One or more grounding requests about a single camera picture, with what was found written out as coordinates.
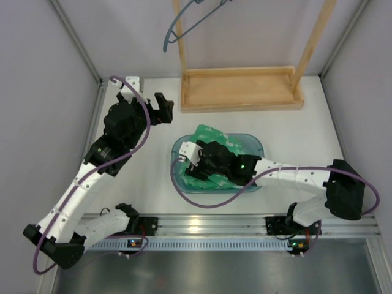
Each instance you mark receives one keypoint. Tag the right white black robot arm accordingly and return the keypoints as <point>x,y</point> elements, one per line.
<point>337,190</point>

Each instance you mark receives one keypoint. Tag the white slotted cable duct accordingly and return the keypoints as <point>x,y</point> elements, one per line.
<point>198,244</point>

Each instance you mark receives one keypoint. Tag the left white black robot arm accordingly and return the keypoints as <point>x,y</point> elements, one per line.
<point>60,235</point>

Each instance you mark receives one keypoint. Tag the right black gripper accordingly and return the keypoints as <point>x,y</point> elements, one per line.
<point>199,168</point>

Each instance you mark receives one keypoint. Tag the green white patterned trousers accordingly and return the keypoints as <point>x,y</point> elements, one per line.
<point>205,134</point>

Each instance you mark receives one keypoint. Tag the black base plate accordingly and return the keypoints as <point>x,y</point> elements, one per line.
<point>147,226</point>
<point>281,226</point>

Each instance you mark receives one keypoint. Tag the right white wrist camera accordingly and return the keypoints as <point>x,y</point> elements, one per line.
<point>190,151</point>

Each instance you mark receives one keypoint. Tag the aluminium mounting rail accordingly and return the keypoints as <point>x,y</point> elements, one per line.
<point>252,226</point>

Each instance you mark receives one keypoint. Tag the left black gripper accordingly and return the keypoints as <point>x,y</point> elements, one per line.
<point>152,109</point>

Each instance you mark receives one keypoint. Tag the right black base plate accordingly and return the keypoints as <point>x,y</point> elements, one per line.
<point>281,226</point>

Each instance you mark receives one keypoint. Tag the teal plastic bin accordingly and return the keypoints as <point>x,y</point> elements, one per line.
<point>242,144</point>

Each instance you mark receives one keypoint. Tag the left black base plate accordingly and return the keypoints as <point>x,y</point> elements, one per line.
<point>147,226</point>

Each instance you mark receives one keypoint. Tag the wooden hanger rack frame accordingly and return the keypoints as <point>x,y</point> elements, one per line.
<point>243,88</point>

